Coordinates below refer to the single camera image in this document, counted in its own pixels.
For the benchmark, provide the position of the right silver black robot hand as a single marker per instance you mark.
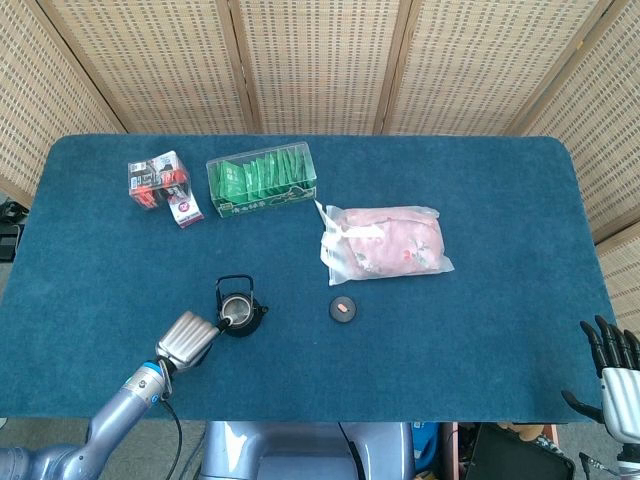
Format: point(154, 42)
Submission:
point(622, 400)

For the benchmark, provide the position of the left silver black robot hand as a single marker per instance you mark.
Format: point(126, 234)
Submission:
point(185, 342)

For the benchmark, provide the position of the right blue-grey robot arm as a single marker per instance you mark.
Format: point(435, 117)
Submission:
point(631, 462)

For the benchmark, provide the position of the black cast iron teapot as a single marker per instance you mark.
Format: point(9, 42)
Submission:
point(242, 329)

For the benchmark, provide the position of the white purple tea sachet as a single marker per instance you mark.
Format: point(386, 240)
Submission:
point(186, 210)

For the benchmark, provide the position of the black teapot lid pink knob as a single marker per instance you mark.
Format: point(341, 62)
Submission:
point(336, 314)

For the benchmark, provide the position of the clear box green packets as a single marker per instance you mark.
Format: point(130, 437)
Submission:
point(270, 200)

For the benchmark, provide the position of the pink floral cloth plastic bag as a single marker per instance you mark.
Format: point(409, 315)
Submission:
point(395, 240)

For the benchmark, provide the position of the black flat case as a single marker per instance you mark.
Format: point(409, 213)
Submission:
point(515, 457)

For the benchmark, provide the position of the blue-grey robot torso base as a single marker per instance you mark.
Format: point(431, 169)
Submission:
point(300, 450)

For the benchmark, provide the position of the clear box red black packets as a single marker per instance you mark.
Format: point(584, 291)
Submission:
point(150, 182)

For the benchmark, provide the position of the black equipment on floor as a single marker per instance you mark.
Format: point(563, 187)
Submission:
point(7, 245)

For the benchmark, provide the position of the blue carpet table mat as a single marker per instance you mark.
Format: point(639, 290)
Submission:
point(400, 360)

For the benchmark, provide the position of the woven bamboo screen panel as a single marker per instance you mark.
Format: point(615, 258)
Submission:
point(320, 65)
point(30, 100)
point(610, 150)
point(475, 65)
point(150, 65)

